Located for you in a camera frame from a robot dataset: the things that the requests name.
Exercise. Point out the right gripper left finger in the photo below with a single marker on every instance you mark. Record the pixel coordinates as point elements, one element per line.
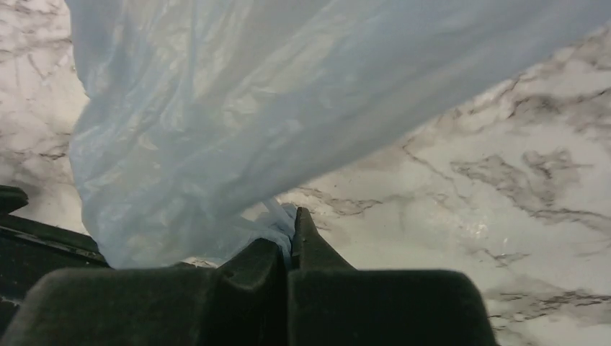
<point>239,303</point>

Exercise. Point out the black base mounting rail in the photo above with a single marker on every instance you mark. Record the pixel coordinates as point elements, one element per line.
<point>30,250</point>

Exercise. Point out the blue plastic trash bag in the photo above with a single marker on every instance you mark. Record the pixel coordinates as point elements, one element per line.
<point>201,112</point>

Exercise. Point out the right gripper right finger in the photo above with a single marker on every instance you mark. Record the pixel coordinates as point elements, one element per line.
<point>330,302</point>

